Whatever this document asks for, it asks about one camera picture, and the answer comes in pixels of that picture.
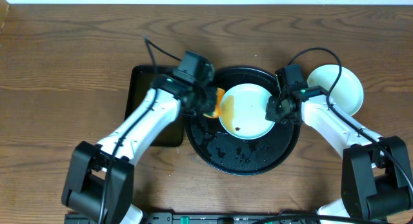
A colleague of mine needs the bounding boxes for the green and yellow sponge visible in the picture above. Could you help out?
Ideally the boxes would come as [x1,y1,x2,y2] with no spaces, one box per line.
[203,88,225,119]

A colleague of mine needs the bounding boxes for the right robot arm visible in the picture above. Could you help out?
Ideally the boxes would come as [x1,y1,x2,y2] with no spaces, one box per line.
[265,86,412,221]

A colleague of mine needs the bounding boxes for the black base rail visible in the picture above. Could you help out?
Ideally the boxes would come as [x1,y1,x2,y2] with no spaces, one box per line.
[63,211,323,224]

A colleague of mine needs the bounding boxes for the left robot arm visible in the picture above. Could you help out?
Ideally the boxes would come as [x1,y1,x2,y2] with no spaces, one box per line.
[61,74,225,223]

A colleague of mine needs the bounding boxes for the light blue plate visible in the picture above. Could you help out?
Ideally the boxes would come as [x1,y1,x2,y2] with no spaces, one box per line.
[307,65,364,116]
[219,83,275,140]

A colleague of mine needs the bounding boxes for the black round tray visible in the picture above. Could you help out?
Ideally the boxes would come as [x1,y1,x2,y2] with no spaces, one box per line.
[185,66,301,176]

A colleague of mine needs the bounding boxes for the black rectangular tray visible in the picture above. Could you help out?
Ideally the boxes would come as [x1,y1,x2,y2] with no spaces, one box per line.
[125,65,185,147]

